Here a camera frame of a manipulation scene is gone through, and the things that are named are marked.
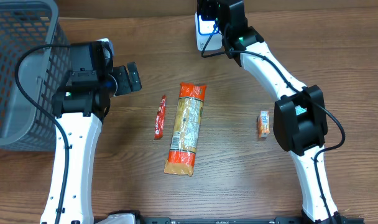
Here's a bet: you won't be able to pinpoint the red chocolate bar wrapper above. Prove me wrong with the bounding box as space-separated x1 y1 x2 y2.
154 95 166 140

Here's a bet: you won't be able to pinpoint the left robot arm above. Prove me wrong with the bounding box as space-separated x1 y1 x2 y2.
40 62 142 223

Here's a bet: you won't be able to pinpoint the teal tissue pack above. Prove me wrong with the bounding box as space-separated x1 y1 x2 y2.
295 105 307 116

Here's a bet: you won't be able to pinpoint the spaghetti pack orange ends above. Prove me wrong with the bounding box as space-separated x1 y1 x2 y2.
164 83 206 176

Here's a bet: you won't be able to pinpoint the white barcode scanner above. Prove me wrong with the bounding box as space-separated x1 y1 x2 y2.
195 12 222 51

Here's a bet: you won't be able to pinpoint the orange tissue pack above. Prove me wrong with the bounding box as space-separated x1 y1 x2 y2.
257 111 270 138

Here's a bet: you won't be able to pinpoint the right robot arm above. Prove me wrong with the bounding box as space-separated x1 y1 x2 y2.
196 0 344 223

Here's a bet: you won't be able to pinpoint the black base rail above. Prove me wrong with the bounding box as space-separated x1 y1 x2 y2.
139 216 366 224

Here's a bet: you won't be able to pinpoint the grey plastic mesh basket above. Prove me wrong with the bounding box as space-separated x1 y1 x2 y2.
0 0 71 151

